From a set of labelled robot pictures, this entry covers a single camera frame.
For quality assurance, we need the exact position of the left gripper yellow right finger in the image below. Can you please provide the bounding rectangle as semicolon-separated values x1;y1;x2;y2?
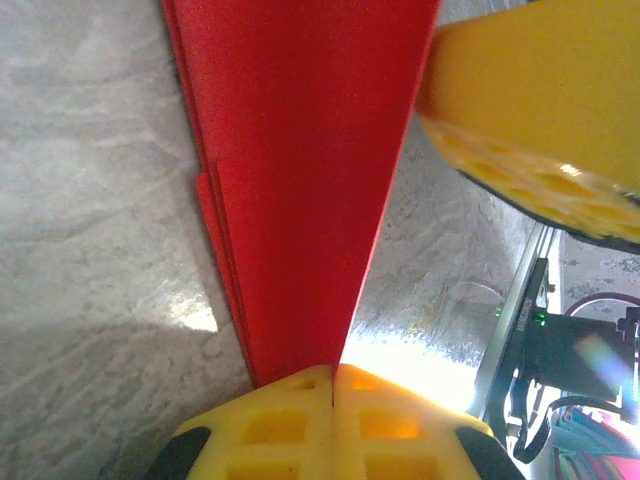
332;363;524;480

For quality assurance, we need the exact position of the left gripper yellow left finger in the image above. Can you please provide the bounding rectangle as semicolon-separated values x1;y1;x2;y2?
144;364;335;480

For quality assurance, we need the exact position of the colourful paper stack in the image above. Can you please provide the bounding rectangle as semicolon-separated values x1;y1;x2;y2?
549;404;640;480

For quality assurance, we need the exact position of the thin black cable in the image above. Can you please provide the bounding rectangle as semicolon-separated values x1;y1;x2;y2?
508;394;621;464

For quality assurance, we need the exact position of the aluminium rail frame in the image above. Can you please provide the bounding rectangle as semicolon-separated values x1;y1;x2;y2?
472;219;566;436

